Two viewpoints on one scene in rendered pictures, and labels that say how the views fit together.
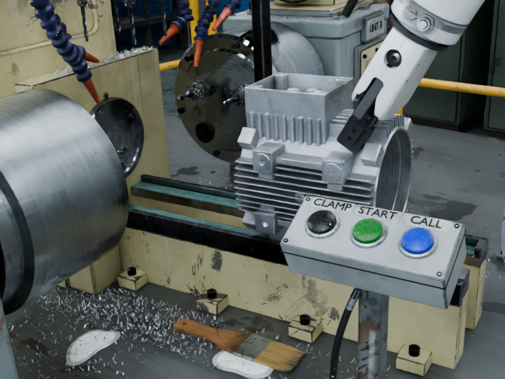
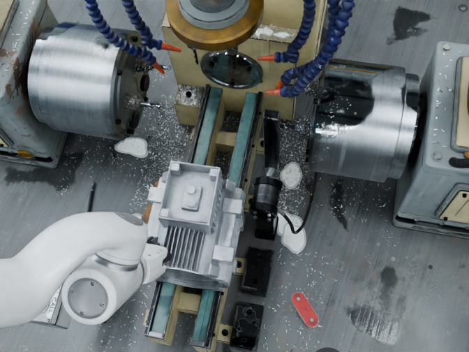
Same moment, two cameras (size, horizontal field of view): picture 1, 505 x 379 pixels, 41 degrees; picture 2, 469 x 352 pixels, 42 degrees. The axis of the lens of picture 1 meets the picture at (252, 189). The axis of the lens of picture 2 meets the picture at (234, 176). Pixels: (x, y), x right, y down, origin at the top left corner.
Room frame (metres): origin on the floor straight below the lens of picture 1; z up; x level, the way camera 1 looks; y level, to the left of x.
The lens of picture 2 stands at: (0.90, -0.52, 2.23)
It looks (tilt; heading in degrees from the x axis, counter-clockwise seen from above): 67 degrees down; 78
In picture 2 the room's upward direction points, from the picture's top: 9 degrees counter-clockwise
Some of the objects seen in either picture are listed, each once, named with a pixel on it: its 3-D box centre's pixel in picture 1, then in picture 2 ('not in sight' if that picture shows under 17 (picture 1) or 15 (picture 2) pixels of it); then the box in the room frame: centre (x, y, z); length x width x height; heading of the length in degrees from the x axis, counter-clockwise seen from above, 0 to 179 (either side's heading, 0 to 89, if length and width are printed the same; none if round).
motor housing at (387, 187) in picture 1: (326, 174); (193, 232); (0.89, -0.11, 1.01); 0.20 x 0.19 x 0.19; 60
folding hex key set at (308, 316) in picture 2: not in sight; (304, 309); (1.07, -0.31, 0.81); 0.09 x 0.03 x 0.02; 100
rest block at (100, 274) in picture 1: (92, 250); (191, 105); (0.99, 0.27, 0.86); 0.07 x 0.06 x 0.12; 148
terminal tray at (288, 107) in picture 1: (300, 107); (191, 198); (0.91, -0.07, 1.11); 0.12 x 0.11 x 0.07; 60
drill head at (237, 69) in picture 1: (258, 86); (371, 122); (1.33, -0.02, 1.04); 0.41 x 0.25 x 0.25; 148
